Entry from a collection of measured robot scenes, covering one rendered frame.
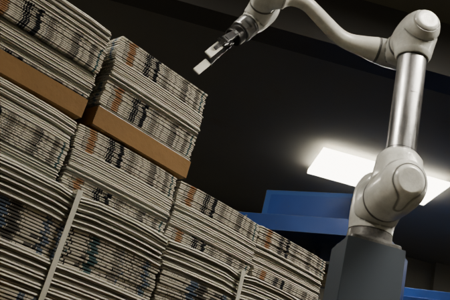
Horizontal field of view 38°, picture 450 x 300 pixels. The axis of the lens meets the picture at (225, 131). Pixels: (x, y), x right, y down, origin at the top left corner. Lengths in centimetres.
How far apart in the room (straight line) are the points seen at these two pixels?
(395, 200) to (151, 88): 93
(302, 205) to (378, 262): 181
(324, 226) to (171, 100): 232
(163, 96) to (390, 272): 105
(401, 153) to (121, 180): 105
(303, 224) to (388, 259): 162
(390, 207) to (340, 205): 178
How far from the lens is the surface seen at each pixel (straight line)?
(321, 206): 396
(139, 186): 148
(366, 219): 229
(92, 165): 142
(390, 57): 256
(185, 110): 160
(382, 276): 223
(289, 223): 386
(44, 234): 102
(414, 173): 213
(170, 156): 155
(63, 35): 144
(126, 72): 150
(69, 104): 141
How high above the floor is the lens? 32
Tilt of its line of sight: 24 degrees up
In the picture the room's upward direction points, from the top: 15 degrees clockwise
